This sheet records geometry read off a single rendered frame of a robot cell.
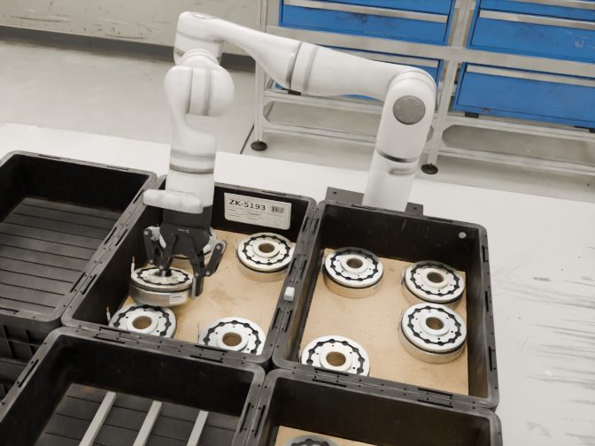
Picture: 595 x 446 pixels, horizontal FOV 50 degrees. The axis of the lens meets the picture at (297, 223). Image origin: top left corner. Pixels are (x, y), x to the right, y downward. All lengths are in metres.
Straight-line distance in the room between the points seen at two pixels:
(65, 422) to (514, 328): 0.83
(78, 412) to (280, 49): 0.71
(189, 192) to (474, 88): 2.09
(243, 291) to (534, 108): 2.11
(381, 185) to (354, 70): 0.23
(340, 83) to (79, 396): 0.71
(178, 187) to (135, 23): 3.10
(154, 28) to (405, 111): 2.94
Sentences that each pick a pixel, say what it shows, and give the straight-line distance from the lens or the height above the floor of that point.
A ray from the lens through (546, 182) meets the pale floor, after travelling 3.23.
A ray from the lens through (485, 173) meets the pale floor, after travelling 3.17.
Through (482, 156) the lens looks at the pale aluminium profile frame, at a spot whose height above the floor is 0.12.
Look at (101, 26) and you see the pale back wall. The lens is 4.14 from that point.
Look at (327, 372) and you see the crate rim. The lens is 0.85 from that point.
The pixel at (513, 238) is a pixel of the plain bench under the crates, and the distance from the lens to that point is 1.55.
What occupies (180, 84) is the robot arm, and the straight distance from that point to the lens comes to 0.96.
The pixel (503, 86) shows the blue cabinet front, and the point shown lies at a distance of 2.92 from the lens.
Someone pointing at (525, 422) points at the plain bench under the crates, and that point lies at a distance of 1.18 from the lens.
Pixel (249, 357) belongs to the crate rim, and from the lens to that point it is 0.86.
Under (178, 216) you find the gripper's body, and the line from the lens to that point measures 0.98.
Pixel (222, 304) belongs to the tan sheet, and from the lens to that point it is 1.08.
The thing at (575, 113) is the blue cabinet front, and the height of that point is 0.38.
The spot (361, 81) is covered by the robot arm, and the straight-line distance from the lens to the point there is 1.25.
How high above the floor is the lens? 1.58
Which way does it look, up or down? 37 degrees down
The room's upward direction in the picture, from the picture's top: 4 degrees clockwise
